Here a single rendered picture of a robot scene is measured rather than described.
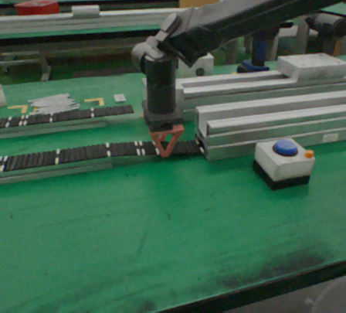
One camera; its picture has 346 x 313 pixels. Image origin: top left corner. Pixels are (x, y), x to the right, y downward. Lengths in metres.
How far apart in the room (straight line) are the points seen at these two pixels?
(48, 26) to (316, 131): 1.72
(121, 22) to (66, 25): 0.34
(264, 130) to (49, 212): 0.45
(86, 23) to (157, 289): 1.84
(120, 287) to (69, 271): 0.08
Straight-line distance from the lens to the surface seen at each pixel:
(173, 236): 0.49
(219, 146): 0.65
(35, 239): 0.53
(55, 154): 0.65
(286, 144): 0.60
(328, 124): 0.76
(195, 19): 0.53
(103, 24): 2.10
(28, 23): 2.11
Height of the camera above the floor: 1.15
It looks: 31 degrees down
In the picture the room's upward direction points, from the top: straight up
